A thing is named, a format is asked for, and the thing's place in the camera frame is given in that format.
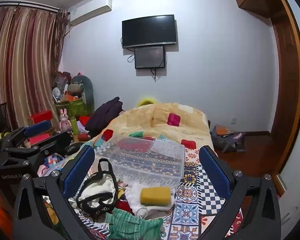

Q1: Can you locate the black monitor cable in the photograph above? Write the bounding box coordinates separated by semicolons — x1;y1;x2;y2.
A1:
151;67;161;83

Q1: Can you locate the plain white cloth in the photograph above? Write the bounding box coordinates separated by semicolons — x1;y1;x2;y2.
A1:
126;182;177;218

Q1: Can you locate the black white braided band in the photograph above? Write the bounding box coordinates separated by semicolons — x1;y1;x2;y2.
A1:
76;158;118;217

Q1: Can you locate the green striped cloth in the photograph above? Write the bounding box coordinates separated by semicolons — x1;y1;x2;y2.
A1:
104;207;164;240

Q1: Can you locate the floral cloth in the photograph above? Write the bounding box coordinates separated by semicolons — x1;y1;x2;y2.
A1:
116;179;129;200

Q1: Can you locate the clear plastic box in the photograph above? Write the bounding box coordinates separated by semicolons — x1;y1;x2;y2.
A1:
96;137;185;194

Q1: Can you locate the green storage box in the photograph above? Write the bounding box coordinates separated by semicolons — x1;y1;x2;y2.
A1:
55;97;90;121

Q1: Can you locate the green bottle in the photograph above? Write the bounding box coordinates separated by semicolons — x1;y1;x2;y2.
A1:
71;119;80;135

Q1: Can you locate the small black wall monitor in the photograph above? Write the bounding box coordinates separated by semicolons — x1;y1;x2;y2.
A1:
134;45;166;70

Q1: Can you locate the brown wooden door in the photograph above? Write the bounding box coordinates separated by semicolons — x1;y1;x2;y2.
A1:
267;15;300;180

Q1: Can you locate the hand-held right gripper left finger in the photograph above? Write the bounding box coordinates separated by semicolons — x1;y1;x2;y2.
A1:
14;145;96;240

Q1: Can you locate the red box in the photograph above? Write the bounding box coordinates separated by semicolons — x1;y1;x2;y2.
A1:
27;110;53;126

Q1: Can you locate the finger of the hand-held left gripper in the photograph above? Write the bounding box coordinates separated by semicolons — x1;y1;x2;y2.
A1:
5;131;73;162
1;120;54;150

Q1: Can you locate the dark purple jacket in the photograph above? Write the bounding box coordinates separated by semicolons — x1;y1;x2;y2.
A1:
86;96;125;138

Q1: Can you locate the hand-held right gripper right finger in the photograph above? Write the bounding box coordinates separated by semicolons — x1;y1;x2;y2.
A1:
199;145;283;240

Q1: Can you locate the black plastic bag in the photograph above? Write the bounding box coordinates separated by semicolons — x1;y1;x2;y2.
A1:
65;142;84;155

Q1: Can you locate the pink rabbit toy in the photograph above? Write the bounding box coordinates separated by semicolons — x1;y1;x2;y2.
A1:
59;108;72;133

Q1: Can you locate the small white fan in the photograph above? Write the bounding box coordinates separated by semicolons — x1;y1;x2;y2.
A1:
52;87;62;102

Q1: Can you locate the yellow sponge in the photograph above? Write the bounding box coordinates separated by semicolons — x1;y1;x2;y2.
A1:
140;186;172;206

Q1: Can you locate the white air conditioner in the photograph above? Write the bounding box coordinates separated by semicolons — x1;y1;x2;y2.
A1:
69;0;113;27

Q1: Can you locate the patterned bed sheet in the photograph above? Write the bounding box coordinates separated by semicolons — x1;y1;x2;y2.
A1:
72;140;243;240

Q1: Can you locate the curtain rod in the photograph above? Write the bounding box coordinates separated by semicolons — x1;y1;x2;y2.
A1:
0;1;61;13

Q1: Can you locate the black wall television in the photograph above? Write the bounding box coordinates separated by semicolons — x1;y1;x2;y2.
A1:
122;14;178;49

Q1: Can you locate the red cloth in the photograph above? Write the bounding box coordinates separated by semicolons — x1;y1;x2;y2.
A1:
114;199;134;216

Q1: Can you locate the grey backpack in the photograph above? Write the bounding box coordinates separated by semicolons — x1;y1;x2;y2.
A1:
211;124;247;153

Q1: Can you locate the yellow fuzzy plush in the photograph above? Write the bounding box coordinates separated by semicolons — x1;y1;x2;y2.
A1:
137;96;157;107

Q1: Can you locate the yellow patchwork blanket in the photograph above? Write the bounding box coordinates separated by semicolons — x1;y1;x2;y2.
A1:
90;102;214;153

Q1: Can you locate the red striped curtain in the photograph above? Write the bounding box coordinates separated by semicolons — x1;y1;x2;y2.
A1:
0;5;69;133

